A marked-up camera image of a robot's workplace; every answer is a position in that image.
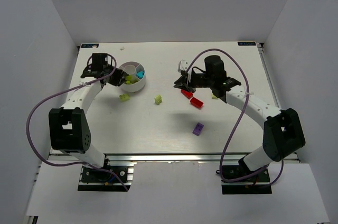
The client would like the right blue table label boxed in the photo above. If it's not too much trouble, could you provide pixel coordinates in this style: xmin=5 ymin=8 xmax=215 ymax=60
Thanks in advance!
xmin=237 ymin=41 xmax=256 ymax=46

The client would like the aluminium table frame rail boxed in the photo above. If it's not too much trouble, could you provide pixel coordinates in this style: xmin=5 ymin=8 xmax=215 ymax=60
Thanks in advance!
xmin=257 ymin=43 xmax=305 ymax=161

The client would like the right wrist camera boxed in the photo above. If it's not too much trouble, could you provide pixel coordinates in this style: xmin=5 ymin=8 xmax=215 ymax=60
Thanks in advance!
xmin=177 ymin=60 xmax=189 ymax=73

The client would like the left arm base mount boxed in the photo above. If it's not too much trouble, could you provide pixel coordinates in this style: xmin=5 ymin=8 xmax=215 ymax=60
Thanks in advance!
xmin=78 ymin=154 xmax=136 ymax=192

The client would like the purple flat lego brick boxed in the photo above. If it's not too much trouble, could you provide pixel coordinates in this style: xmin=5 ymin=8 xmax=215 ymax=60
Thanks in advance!
xmin=192 ymin=123 xmax=204 ymax=136

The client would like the red lego long brick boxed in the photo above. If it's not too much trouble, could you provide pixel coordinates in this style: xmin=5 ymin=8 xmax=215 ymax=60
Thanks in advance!
xmin=181 ymin=89 xmax=193 ymax=99

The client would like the blue table label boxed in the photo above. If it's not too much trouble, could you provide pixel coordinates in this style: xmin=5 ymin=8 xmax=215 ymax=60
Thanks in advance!
xmin=237 ymin=41 xmax=256 ymax=46
xmin=80 ymin=43 xmax=99 ymax=49

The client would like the white divided round container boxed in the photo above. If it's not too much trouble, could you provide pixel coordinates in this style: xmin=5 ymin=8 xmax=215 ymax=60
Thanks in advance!
xmin=119 ymin=61 xmax=146 ymax=92

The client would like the cyan lego brick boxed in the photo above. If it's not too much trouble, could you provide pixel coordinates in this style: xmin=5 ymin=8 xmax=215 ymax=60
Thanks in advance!
xmin=136 ymin=70 xmax=145 ymax=80

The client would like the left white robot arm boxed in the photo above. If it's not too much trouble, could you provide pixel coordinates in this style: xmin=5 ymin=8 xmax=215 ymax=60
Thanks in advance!
xmin=49 ymin=53 xmax=127 ymax=168

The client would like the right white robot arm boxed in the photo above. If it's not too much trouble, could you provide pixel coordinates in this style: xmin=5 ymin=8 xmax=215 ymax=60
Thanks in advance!
xmin=174 ymin=55 xmax=306 ymax=173

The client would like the left blue table label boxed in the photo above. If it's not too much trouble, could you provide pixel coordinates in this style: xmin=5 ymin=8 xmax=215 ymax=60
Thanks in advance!
xmin=80 ymin=43 xmax=99 ymax=49

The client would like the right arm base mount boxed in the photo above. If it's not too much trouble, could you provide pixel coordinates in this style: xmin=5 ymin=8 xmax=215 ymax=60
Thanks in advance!
xmin=221 ymin=165 xmax=272 ymax=195

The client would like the red lego short brick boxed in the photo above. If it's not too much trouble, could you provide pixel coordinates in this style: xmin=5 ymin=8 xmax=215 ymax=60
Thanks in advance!
xmin=190 ymin=97 xmax=204 ymax=109

